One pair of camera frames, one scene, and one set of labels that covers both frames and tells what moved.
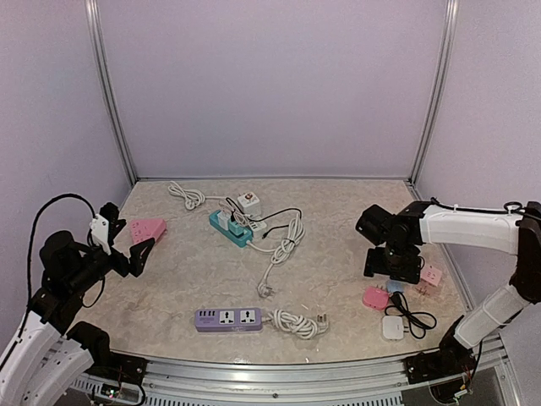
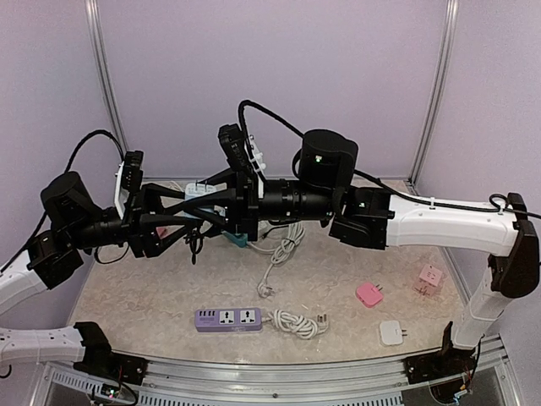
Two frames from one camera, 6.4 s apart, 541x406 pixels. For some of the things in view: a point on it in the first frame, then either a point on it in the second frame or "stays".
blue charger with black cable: x=418 y=321 to x=194 y=238
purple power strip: x=251 y=320 stays
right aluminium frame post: x=439 y=85 stays
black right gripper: x=374 y=264 to x=246 y=209
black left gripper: x=134 y=265 to x=133 y=218
